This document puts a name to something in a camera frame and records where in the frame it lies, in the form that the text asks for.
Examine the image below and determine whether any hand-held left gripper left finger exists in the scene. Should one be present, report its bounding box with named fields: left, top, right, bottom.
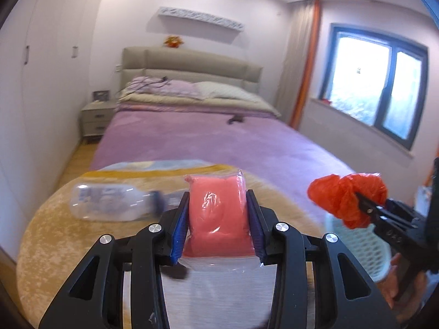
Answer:
left=38, top=191, right=191, bottom=329

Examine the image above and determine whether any round yellow rug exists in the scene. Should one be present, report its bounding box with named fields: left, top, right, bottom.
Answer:
left=15, top=169, right=330, bottom=329

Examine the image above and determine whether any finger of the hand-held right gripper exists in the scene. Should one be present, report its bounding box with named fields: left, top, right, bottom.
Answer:
left=355, top=192, right=395, bottom=215
left=372, top=212, right=417, bottom=231

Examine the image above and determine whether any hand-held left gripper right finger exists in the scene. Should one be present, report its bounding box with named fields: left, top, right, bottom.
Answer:
left=245, top=189, right=400, bottom=329

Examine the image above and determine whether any person's right hand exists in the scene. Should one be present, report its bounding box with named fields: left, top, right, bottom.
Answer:
left=381, top=253, right=433, bottom=319

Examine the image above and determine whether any black cable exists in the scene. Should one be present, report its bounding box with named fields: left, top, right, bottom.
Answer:
left=117, top=76, right=172, bottom=93

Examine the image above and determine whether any pink zip bag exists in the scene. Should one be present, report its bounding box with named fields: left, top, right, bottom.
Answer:
left=183, top=169, right=263, bottom=268

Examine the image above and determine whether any teal plastic basket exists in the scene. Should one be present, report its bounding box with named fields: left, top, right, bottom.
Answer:
left=324, top=212, right=393, bottom=283

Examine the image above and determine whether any white wardrobe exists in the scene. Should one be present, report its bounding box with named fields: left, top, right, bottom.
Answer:
left=0, top=0, right=114, bottom=275

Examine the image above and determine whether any white wall shelf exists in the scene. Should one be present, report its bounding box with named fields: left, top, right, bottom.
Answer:
left=158, top=6, right=245, bottom=31

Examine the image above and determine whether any beige upholstered bed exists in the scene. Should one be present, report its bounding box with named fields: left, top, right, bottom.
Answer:
left=118, top=46, right=263, bottom=101

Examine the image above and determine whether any beige nightstand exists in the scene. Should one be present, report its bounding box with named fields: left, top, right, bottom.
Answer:
left=80, top=101, right=119, bottom=143

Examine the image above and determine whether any purple bedspread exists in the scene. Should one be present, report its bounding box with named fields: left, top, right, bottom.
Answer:
left=89, top=101, right=357, bottom=192

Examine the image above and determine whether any purple striped pillow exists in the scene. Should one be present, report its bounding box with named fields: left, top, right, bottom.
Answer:
left=123, top=77, right=203, bottom=101

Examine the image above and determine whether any beige and orange curtain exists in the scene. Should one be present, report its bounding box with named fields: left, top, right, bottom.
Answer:
left=274, top=0, right=323, bottom=131

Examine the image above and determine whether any dark framed window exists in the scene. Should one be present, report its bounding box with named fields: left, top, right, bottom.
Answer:
left=317, top=23, right=429, bottom=151

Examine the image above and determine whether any white pillow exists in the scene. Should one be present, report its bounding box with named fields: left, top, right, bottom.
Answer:
left=194, top=81, right=261, bottom=101

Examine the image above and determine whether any orange plastic bag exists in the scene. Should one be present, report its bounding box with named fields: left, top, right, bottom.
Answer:
left=308, top=173, right=389, bottom=230

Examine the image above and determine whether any clear plastic bottle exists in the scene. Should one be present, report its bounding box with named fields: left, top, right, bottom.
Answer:
left=70, top=183, right=165, bottom=222

